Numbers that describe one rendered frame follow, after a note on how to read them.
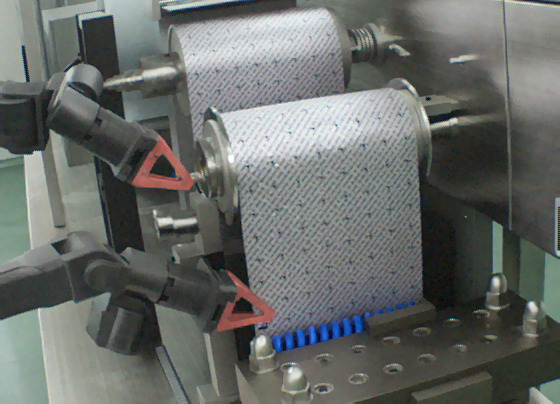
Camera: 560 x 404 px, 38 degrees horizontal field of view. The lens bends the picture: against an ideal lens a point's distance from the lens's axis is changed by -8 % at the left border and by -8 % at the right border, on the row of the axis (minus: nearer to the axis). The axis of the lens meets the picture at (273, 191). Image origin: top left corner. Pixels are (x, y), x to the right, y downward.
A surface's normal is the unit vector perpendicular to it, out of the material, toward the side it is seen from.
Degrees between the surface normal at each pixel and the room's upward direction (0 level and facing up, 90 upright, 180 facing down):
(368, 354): 0
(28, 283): 92
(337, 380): 0
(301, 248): 90
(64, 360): 0
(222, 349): 90
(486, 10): 90
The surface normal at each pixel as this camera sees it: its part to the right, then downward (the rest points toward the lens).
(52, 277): 0.51, 0.24
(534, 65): -0.95, 0.18
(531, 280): 0.29, 0.26
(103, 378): -0.10, -0.95
